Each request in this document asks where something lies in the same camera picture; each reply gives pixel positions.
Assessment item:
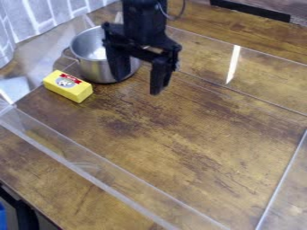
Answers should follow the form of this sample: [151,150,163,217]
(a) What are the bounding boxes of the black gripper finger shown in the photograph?
[106,44,131,82]
[150,57,174,95]

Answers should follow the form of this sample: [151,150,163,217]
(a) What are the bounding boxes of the black table leg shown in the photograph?
[0,187,40,230]

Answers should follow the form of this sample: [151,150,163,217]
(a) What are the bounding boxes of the black cable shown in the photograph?
[156,0,188,22]

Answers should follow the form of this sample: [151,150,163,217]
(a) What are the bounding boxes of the clear acrylic tray walls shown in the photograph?
[0,13,307,230]

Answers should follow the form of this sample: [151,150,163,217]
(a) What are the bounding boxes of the stainless steel pot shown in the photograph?
[62,24,143,84]

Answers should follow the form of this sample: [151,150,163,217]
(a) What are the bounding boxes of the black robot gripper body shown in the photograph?
[100,0,183,70]

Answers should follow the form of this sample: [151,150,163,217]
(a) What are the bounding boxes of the yellow butter block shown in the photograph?
[43,70,94,103]

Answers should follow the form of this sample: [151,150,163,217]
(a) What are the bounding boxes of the black bar at back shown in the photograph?
[210,0,290,22]

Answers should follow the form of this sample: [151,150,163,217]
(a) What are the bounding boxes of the white grid curtain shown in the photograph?
[0,0,118,68]

